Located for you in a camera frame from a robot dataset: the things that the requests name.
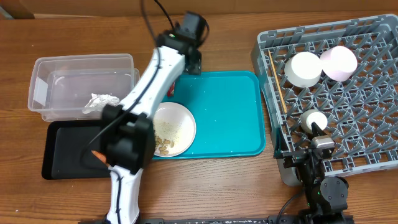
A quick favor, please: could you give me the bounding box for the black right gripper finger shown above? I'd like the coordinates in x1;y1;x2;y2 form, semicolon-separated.
311;122;326;137
274;128;284;152

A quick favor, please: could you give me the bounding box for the small white cup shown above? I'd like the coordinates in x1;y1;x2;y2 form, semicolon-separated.
300;109;328;134

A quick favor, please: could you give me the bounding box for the red snack wrapper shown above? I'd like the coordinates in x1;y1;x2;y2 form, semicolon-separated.
167;82;175;97

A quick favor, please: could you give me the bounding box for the white bowl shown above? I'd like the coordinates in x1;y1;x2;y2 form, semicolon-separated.
284;52;322;88

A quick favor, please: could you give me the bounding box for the wooden chopstick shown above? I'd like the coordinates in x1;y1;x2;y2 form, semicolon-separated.
268;50;287;114

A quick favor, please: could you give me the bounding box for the small pink plate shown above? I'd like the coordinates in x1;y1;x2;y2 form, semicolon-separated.
320;45;358;82

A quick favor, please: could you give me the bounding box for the white tissue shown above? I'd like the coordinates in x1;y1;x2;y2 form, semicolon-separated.
82;93;120;114

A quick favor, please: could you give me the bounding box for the orange carrot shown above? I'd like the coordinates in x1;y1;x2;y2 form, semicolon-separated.
91;151;109;167

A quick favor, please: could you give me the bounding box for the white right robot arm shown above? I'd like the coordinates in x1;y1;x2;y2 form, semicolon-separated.
271;122;354;224

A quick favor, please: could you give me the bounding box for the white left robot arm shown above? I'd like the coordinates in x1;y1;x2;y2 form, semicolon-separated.
79;1;210;223

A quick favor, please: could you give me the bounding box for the grey dishwasher rack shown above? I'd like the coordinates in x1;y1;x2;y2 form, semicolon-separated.
251;14;397;177

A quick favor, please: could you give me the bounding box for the teal serving tray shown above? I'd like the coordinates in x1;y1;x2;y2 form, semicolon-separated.
163;71;266;159

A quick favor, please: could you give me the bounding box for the large white plate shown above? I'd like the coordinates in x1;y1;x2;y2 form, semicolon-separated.
153;102;197;158

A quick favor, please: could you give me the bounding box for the peanut pile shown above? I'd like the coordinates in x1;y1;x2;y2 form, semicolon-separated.
155;136;174;156

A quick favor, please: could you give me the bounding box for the clear plastic bin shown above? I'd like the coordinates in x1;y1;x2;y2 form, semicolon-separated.
27;54;139;121

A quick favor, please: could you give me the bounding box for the black plastic tray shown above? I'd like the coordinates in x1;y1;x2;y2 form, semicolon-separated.
42;119;109;180

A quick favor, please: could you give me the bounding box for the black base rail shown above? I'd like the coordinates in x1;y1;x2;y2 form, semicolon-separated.
78;215;355;224

